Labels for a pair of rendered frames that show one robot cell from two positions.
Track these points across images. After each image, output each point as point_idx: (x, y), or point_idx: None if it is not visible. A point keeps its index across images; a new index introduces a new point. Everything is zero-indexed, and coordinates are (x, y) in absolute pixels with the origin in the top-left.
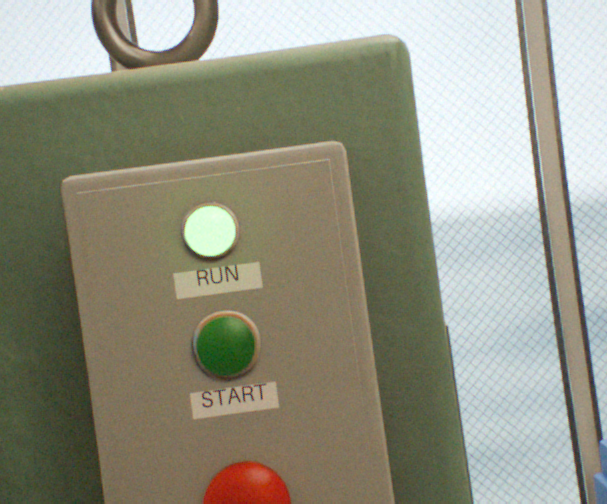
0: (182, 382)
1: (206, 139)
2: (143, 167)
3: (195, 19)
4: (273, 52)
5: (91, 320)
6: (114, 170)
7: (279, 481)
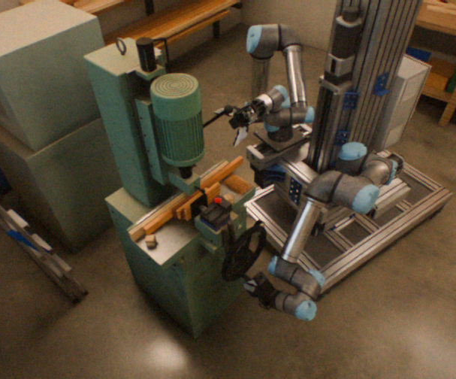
0: None
1: None
2: (156, 48)
3: (119, 45)
4: (135, 40)
5: None
6: (158, 49)
7: None
